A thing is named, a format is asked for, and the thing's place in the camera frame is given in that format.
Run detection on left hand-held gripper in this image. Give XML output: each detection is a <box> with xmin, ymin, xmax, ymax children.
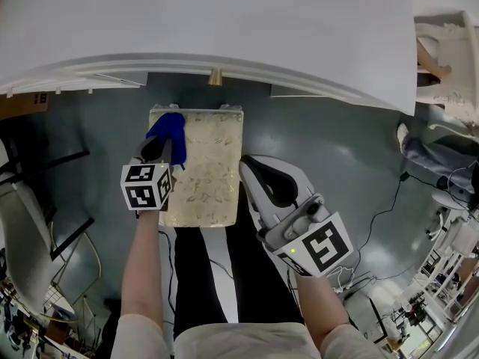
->
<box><xmin>120</xmin><ymin>136</ymin><xmax>177</xmax><ymax>213</ymax></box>

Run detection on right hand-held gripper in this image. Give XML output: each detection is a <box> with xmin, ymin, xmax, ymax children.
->
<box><xmin>239</xmin><ymin>155</ymin><xmax>355</xmax><ymax>278</ymax></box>

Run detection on blue cloth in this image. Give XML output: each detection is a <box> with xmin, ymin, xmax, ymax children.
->
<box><xmin>144</xmin><ymin>111</ymin><xmax>189</xmax><ymax>172</ymax></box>

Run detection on cream upholstered stool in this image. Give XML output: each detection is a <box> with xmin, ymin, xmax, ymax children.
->
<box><xmin>148</xmin><ymin>102</ymin><xmax>245</xmax><ymax>229</ymax></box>

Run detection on person's left forearm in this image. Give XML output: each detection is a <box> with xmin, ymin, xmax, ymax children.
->
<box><xmin>119</xmin><ymin>209</ymin><xmax>170</xmax><ymax>322</ymax></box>

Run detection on person's right forearm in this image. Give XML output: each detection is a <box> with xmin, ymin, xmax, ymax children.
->
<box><xmin>294</xmin><ymin>272</ymin><xmax>359</xmax><ymax>355</ymax></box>

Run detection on white desk with drawers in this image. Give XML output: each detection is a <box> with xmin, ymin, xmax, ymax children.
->
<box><xmin>0</xmin><ymin>0</ymin><xmax>418</xmax><ymax>117</ymax></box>

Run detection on person's black trousers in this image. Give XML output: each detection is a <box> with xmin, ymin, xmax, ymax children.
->
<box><xmin>171</xmin><ymin>184</ymin><xmax>305</xmax><ymax>339</ymax></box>

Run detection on brown cardboard box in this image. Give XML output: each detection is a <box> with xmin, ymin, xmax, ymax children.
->
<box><xmin>0</xmin><ymin>90</ymin><xmax>50</xmax><ymax>122</ymax></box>

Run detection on grey fabric chair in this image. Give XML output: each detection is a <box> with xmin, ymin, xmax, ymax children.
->
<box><xmin>0</xmin><ymin>124</ymin><xmax>97</xmax><ymax>314</ymax></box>

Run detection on person's beige shirt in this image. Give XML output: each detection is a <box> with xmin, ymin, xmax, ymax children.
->
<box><xmin>115</xmin><ymin>311</ymin><xmax>391</xmax><ymax>359</ymax></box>

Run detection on ornate cream vanity table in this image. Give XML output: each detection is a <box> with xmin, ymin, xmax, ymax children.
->
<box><xmin>413</xmin><ymin>8</ymin><xmax>479</xmax><ymax>127</ymax></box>

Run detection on black floor cable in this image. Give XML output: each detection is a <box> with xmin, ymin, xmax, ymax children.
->
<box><xmin>350</xmin><ymin>171</ymin><xmax>413</xmax><ymax>262</ymax></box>

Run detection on gold frame white chair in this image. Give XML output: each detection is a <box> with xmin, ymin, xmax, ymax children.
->
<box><xmin>43</xmin><ymin>231</ymin><xmax>103</xmax><ymax>323</ymax></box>

